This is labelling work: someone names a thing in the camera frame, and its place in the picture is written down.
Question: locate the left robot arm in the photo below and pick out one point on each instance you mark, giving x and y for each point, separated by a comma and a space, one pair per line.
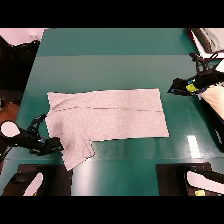
20, 138

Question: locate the pale pink T-shirt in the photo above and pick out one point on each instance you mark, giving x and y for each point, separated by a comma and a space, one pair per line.
110, 115

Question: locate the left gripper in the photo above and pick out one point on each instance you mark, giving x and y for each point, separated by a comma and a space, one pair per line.
51, 145

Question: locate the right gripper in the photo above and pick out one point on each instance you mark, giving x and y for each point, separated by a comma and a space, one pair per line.
185, 85

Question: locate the white garment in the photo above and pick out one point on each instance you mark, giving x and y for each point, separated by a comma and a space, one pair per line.
206, 50

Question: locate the grey garment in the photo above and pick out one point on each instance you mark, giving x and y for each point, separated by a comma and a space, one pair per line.
209, 38

